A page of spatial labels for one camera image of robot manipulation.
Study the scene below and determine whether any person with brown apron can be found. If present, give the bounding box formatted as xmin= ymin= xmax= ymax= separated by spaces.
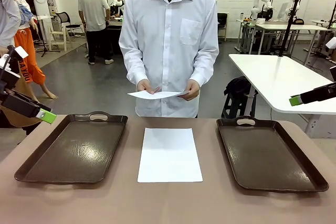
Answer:
xmin=0 ymin=0 xmax=44 ymax=135

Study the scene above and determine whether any black backpack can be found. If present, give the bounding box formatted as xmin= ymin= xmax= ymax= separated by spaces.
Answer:
xmin=224 ymin=76 xmax=257 ymax=104

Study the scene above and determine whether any person's right hand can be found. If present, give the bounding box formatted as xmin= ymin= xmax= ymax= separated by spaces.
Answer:
xmin=137 ymin=79 xmax=161 ymax=95

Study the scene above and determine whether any person in white dress shirt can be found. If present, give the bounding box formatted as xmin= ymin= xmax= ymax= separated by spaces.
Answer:
xmin=118 ymin=0 xmax=220 ymax=119

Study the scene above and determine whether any white background work table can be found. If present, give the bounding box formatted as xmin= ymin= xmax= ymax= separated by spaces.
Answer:
xmin=256 ymin=23 xmax=329 ymax=57

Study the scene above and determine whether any black mesh office chair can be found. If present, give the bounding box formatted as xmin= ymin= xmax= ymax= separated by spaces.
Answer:
xmin=55 ymin=11 xmax=86 ymax=37

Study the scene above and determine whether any person's right forearm white sleeve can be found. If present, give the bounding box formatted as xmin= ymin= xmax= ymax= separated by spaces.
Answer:
xmin=119 ymin=48 xmax=152 ymax=88

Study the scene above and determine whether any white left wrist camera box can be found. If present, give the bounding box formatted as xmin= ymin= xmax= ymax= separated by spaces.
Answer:
xmin=7 ymin=45 xmax=29 ymax=61

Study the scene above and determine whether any large white table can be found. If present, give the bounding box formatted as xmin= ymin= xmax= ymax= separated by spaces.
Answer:
xmin=228 ymin=52 xmax=336 ymax=116

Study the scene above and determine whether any black background chair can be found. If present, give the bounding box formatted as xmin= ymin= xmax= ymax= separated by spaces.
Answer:
xmin=217 ymin=13 xmax=228 ymax=41

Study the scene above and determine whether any black tripod pole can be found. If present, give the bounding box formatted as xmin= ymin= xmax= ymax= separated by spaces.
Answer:
xmin=278 ymin=0 xmax=302 ymax=57

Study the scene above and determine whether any white wooden folding chair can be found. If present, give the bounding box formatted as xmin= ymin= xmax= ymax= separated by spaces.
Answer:
xmin=49 ymin=23 xmax=69 ymax=51

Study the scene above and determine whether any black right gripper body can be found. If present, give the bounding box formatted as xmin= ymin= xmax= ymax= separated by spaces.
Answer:
xmin=306 ymin=82 xmax=336 ymax=104

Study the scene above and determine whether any black background desk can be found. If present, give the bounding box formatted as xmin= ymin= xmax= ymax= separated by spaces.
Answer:
xmin=106 ymin=16 xmax=124 ymax=54

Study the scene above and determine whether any black step stool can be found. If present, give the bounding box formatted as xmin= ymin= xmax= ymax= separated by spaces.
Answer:
xmin=222 ymin=94 xmax=257 ymax=120

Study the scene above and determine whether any person's left forearm white sleeve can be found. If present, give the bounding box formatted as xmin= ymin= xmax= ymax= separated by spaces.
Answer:
xmin=187 ymin=48 xmax=220 ymax=88

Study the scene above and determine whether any person's left hand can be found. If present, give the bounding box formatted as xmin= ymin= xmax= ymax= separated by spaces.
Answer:
xmin=178 ymin=79 xmax=201 ymax=101

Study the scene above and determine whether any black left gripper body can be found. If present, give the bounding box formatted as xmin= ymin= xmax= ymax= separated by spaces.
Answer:
xmin=0 ymin=89 xmax=40 ymax=117

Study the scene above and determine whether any brown plastic serving tray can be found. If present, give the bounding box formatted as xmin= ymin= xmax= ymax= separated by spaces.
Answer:
xmin=216 ymin=115 xmax=330 ymax=193
xmin=14 ymin=111 xmax=129 ymax=185

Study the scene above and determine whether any white A4 paper sheet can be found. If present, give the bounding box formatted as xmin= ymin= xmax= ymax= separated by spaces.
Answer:
xmin=137 ymin=127 xmax=204 ymax=183
xmin=127 ymin=90 xmax=191 ymax=100

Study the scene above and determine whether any person in grey t-shirt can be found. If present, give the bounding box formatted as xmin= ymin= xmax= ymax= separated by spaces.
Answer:
xmin=78 ymin=0 xmax=114 ymax=65

